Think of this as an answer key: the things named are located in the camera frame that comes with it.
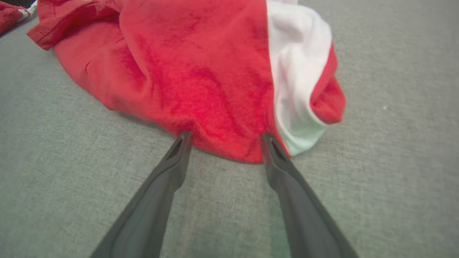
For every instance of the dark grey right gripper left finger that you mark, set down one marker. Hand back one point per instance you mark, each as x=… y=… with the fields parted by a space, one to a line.
x=150 y=208

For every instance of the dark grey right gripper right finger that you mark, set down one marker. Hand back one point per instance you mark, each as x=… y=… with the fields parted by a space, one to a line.
x=304 y=215

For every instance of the red shorts with white stripes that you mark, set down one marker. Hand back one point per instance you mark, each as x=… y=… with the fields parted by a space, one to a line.
x=186 y=71

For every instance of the red Bulls basketball jersey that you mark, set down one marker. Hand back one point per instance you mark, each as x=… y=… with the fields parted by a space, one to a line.
x=9 y=16

